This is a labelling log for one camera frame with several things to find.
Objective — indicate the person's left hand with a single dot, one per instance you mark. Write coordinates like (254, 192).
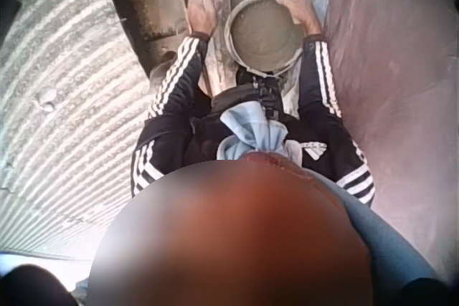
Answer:
(201, 15)

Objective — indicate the person's right hand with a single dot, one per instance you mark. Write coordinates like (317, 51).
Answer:
(300, 8)

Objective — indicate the round metal mortar pan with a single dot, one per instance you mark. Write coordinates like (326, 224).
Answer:
(229, 26)

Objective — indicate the wet grey cement mortar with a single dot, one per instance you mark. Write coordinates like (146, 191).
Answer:
(265, 35)

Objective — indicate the brown concrete beam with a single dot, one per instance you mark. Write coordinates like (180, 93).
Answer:
(150, 8)

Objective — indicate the corrugated grey roofing sheet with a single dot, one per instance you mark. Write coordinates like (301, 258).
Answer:
(68, 105)

